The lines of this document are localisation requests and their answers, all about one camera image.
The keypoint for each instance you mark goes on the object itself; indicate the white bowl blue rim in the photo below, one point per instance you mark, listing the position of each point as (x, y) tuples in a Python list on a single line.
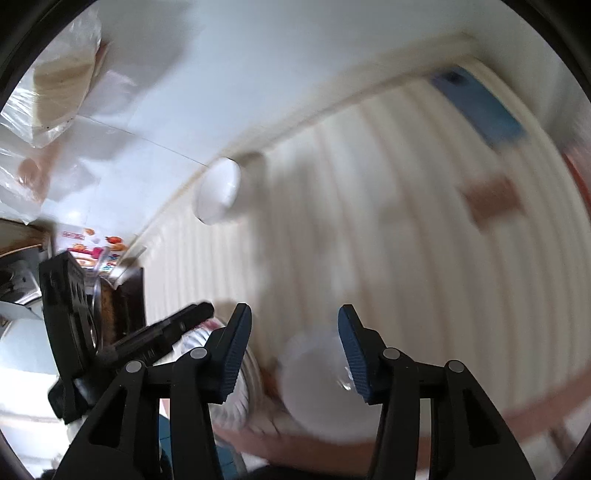
[(217, 189)]

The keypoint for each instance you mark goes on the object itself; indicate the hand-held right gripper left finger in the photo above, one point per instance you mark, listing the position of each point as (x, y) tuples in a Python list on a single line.
[(235, 355)]

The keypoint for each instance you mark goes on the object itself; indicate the clear bag orange contents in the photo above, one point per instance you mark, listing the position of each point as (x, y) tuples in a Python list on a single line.
[(27, 177)]

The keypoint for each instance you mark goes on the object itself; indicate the brown square coaster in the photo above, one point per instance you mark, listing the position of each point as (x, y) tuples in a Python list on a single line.
[(494, 201)]

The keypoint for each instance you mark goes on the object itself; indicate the striped cat print cloth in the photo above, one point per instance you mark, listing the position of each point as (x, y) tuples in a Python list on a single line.
[(369, 230)]

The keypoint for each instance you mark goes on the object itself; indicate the blue phone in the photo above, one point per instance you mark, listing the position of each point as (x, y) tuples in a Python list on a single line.
[(480, 110)]

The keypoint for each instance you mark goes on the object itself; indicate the white bowl red flowers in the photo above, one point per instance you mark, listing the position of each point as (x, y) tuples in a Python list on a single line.
[(318, 397)]

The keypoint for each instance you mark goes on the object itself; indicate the clear bag pale block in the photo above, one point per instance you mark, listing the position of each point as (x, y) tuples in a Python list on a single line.
[(60, 78)]

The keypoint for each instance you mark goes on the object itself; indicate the blue striped plate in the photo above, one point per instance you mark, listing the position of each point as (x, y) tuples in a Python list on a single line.
[(240, 401)]

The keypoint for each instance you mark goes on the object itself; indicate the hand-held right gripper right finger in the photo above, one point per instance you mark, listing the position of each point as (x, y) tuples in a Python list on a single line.
[(355, 355)]

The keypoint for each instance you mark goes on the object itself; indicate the pink floral white plate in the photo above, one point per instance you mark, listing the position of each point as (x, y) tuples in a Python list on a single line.
[(199, 336)]

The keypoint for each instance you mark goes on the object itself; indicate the colourful printed packet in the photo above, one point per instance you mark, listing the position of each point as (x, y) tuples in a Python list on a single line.
[(92, 247)]

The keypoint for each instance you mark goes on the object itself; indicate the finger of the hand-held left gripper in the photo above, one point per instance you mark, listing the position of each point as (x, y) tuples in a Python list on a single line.
[(171, 327)]

